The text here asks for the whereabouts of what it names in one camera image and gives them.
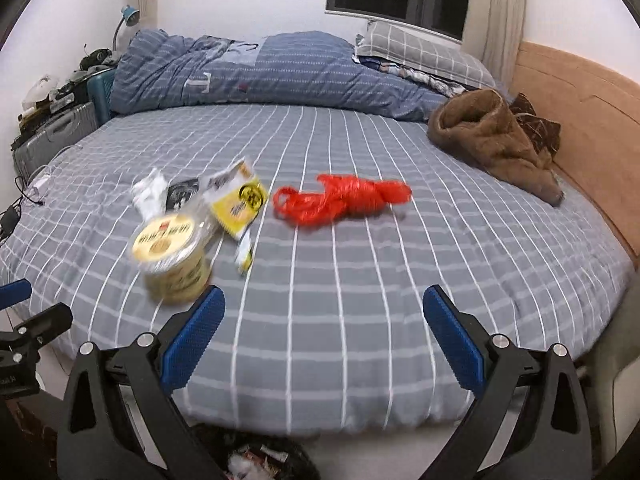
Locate black trash bin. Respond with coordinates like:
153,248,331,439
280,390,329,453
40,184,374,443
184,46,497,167
190,422,321,480

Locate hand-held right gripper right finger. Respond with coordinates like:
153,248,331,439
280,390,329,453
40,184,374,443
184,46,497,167
422,284,593,480

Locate brown fleece garment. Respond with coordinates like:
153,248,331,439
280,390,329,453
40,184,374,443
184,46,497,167
426,89,563,206

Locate yellow yogurt cup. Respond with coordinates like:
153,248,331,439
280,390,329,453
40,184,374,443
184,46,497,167
129,212,213,303

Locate white cap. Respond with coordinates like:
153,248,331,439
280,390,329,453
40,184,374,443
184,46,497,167
22,75,57,107

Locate black headphones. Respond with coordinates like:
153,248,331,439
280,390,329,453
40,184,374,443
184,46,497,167
80,47,113,68

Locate blue striped duvet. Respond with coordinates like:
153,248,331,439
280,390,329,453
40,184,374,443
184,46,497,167
110,29,451,121

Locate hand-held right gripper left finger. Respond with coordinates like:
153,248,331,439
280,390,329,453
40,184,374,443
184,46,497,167
56,285,227,480

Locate grey checked pillow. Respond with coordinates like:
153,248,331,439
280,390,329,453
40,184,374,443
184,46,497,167
356,20,496,88

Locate blue desk lamp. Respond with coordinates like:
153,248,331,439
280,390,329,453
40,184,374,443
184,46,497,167
112,5,141,53

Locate wooden headboard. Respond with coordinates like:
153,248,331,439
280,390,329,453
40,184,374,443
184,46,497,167
510,40,640,266

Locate red plastic bag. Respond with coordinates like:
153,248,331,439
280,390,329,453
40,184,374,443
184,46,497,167
272,173,413,228

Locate grey suitcase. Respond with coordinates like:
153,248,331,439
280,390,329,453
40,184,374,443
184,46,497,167
12,101,98,181

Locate clear plastic bag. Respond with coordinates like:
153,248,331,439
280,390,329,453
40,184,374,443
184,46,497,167
131,167,168,221

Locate teal suitcase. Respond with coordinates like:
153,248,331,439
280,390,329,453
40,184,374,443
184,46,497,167
87,67,119,126

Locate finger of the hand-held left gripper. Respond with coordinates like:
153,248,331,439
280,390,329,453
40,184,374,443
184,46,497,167
0,280,32,309
17,302,73,350

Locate yellow packet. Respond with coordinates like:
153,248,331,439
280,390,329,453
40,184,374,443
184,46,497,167
202,157,268,276

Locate black sachet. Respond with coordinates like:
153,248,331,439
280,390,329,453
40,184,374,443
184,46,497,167
166,176,202,213

